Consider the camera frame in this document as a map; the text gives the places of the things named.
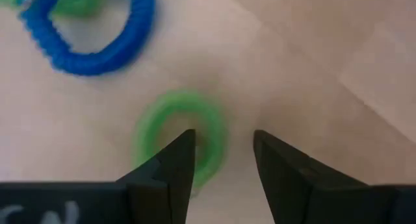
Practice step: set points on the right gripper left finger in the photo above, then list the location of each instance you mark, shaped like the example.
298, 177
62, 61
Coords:
159, 191

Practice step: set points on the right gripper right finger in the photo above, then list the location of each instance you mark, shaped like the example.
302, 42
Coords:
286, 178

